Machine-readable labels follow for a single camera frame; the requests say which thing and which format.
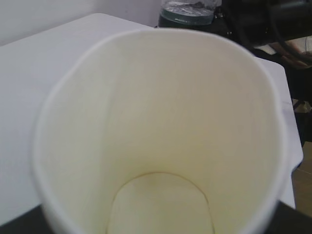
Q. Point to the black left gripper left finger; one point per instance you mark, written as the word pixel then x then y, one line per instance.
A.
pixel 32 222

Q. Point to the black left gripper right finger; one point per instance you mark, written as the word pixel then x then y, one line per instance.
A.
pixel 287 220

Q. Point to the white paper cup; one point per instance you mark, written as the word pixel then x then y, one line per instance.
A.
pixel 161 131

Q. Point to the clear water bottle green label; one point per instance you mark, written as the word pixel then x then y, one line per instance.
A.
pixel 187 13

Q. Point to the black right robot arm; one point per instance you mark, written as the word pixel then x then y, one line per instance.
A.
pixel 253 23

